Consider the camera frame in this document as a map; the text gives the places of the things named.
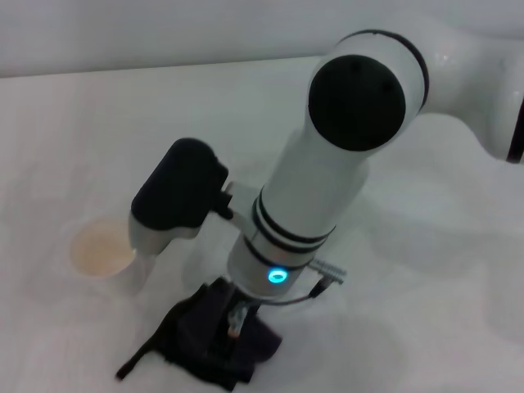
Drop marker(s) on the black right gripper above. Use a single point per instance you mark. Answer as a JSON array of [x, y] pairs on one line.
[[204, 315]]

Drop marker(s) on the dark purple rag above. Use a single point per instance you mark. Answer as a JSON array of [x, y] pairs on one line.
[[262, 340]]

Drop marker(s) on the white paper cup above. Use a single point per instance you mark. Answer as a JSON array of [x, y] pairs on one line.
[[98, 249]]

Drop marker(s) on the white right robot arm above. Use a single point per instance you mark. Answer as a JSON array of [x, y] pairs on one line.
[[319, 184]]

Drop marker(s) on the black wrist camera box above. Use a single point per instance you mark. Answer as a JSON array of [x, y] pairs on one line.
[[176, 188]]

